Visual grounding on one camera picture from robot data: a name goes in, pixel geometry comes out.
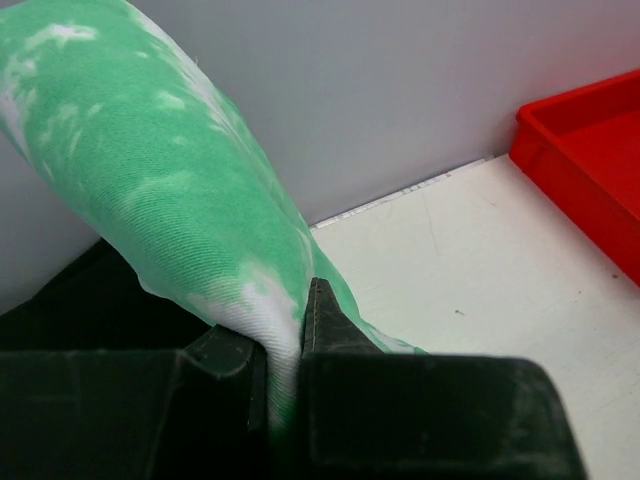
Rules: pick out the green tie-dye trousers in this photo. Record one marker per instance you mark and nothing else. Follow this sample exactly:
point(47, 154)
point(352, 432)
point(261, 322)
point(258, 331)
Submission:
point(135, 138)

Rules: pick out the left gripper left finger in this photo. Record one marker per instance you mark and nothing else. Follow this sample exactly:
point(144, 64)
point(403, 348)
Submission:
point(192, 413)

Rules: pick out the black folded trousers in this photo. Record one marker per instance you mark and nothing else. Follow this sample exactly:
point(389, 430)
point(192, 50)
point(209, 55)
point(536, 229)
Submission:
point(96, 302)

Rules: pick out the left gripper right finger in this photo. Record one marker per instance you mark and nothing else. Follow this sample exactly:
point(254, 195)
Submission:
point(365, 414)

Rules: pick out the red plastic tray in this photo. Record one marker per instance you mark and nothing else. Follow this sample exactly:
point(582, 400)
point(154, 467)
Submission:
point(581, 149)

